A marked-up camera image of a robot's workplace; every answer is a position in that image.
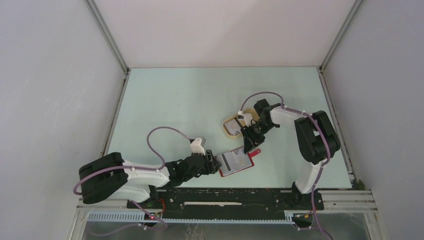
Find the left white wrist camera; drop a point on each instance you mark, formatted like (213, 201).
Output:
(197, 146)

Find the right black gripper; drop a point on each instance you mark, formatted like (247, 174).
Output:
(249, 142)

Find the white magnetic stripe card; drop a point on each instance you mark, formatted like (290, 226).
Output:
(225, 168)

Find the red card holder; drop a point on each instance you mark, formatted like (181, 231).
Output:
(251, 155)

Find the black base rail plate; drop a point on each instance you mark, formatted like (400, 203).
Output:
(231, 203)

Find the white cable duct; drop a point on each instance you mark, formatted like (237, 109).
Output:
(140, 217)

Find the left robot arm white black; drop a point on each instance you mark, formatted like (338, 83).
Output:
(111, 177)

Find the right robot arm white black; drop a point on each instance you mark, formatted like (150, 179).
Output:
(316, 137)

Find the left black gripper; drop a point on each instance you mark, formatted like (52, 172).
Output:
(212, 165)

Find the white VIP card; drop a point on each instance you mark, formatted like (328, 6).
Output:
(238, 160)

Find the beige oval tray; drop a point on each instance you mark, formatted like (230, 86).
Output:
(249, 110)

